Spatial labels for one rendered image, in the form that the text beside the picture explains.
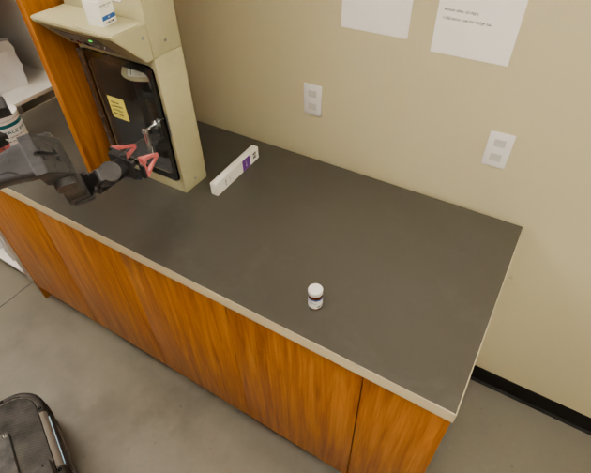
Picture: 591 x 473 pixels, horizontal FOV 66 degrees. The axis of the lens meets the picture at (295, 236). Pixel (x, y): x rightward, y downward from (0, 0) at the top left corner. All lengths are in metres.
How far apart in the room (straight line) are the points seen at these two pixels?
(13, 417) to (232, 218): 1.18
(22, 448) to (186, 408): 0.62
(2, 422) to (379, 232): 1.59
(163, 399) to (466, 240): 1.47
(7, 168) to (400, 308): 0.94
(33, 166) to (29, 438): 1.35
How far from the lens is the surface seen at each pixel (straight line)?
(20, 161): 0.93
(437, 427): 1.27
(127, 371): 2.36
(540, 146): 1.47
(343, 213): 1.49
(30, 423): 2.11
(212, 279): 1.32
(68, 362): 2.50
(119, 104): 1.60
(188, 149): 1.57
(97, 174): 1.32
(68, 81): 1.69
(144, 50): 1.36
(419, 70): 1.45
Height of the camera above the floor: 1.93
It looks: 44 degrees down
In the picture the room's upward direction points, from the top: 2 degrees counter-clockwise
